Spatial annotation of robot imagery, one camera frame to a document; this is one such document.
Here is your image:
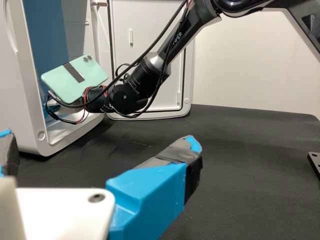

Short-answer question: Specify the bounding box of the black platform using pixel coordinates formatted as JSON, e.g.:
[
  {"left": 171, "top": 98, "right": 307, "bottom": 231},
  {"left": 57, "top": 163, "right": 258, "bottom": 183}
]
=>
[{"left": 306, "top": 150, "right": 320, "bottom": 181}]

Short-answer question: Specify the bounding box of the white box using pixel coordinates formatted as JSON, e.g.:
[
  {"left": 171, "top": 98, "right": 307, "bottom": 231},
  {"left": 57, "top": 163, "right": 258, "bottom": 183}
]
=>
[{"left": 0, "top": 0, "right": 105, "bottom": 158}]

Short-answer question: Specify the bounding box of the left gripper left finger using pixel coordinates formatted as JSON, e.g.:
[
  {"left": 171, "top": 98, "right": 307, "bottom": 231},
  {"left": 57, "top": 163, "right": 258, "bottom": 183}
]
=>
[{"left": 0, "top": 128, "right": 21, "bottom": 179}]

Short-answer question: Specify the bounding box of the right wrist camera phone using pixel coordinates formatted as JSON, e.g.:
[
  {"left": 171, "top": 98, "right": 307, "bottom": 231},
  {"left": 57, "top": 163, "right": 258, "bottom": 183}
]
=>
[{"left": 40, "top": 52, "right": 110, "bottom": 105}]

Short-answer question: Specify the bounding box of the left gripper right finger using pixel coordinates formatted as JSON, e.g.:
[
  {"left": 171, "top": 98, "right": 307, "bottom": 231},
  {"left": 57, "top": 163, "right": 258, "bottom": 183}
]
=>
[{"left": 105, "top": 134, "right": 204, "bottom": 240}]

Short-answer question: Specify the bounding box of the black cable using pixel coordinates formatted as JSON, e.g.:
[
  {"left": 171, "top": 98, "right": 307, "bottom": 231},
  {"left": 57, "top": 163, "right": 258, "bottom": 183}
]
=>
[{"left": 46, "top": 0, "right": 194, "bottom": 109}]

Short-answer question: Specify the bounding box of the box door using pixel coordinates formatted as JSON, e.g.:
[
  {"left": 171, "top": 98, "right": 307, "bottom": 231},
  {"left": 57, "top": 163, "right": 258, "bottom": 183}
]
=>
[{"left": 90, "top": 0, "right": 196, "bottom": 121}]

